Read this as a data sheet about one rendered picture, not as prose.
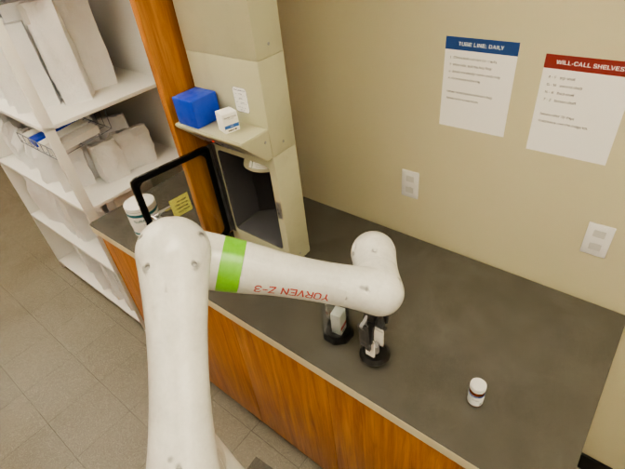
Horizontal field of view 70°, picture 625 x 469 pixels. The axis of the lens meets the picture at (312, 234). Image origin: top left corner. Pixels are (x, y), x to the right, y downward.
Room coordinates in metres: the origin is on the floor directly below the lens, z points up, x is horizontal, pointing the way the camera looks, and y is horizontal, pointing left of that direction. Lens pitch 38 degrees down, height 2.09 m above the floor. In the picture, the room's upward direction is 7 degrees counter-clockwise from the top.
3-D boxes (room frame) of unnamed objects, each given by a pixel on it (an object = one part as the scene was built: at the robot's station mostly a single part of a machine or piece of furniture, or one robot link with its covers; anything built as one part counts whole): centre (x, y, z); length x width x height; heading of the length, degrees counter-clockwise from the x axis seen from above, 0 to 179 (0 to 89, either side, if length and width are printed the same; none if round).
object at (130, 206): (1.65, 0.72, 1.01); 0.13 x 0.13 x 0.15
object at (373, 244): (0.81, -0.14, 1.35); 0.13 x 0.11 x 0.14; 176
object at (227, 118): (1.31, 0.22, 1.54); 0.05 x 0.05 x 0.06; 30
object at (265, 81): (1.48, 0.12, 1.32); 0.32 x 0.25 x 0.77; 47
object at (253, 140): (1.35, 0.25, 1.46); 0.32 x 0.12 x 0.10; 47
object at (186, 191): (1.38, 0.45, 1.19); 0.30 x 0.01 x 0.40; 129
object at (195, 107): (1.41, 0.32, 1.55); 0.10 x 0.10 x 0.09; 47
